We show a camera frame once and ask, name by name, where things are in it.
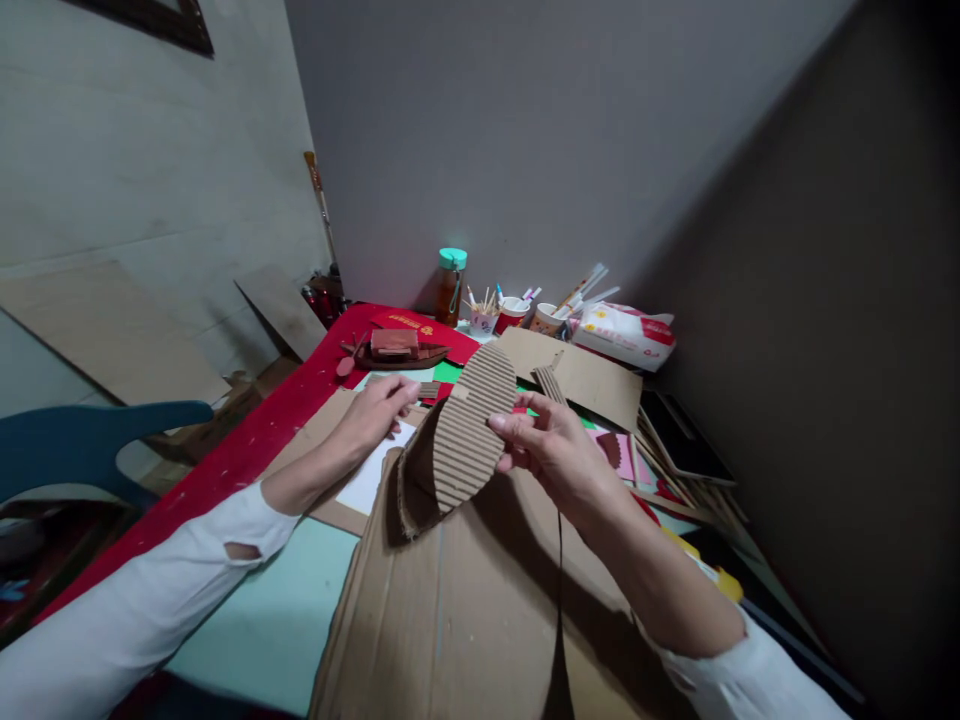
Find white paper sheet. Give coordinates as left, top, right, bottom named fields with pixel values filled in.
left=334, top=419, right=418, bottom=518

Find bottle with teal cap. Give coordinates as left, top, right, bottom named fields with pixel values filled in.
left=434, top=247, right=469, bottom=330

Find blue plastic chair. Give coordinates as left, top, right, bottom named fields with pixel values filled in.
left=0, top=400, right=217, bottom=513

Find black flat board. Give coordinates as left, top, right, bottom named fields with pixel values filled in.
left=639, top=389, right=739, bottom=489

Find brown model boat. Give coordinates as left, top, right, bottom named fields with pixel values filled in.
left=335, top=327, right=454, bottom=378

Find yellow paper pieces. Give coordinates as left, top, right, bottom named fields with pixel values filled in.
left=661, top=524, right=745, bottom=606

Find paper cup with straws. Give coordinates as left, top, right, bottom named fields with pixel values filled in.
left=527, top=262, right=623, bottom=340

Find paper cup of wooden sticks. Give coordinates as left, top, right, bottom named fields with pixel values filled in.
left=463, top=284, right=504, bottom=340

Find red tablecloth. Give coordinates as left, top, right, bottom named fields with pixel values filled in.
left=29, top=302, right=481, bottom=625

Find wooden broom handle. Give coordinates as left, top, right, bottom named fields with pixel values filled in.
left=302, top=149, right=343, bottom=280

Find bundle of wooden strips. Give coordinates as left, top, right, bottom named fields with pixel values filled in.
left=631, top=408, right=753, bottom=528

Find red paper cup with pens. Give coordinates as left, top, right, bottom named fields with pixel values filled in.
left=493, top=285, right=543, bottom=337

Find large leaning cardboard sheet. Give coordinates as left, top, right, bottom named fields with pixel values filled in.
left=0, top=258, right=232, bottom=409

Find small leaning cardboard sheet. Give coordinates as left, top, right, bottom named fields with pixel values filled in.
left=233, top=265, right=329, bottom=364

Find boat-shaped corrugated cardboard piece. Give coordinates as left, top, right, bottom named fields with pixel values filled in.
left=395, top=340, right=520, bottom=543

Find light teal paper sheet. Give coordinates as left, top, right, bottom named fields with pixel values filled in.
left=163, top=515, right=363, bottom=697

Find large brown cardboard sheet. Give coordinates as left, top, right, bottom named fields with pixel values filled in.
left=308, top=442, right=661, bottom=720

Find small corrugated cardboard strip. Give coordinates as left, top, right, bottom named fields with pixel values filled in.
left=530, top=350, right=569, bottom=407

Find red envelope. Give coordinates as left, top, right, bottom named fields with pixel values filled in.
left=370, top=310, right=445, bottom=340

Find flat brown cardboard panel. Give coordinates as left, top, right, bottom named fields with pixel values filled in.
left=491, top=325, right=646, bottom=434

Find pink paper sheet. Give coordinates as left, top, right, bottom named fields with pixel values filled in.
left=583, top=427, right=655, bottom=490

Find person's right hand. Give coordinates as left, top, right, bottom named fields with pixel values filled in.
left=487, top=390, right=610, bottom=520

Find white plastic packet red label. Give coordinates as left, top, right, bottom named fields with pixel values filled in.
left=568, top=301, right=678, bottom=375

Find brown cardboard sheet under paper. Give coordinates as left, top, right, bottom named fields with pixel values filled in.
left=258, top=386, right=430, bottom=538

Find red cans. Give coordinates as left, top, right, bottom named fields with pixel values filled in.
left=300, top=272, right=349, bottom=332

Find person's left hand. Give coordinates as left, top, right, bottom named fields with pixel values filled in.
left=341, top=373, right=423, bottom=463

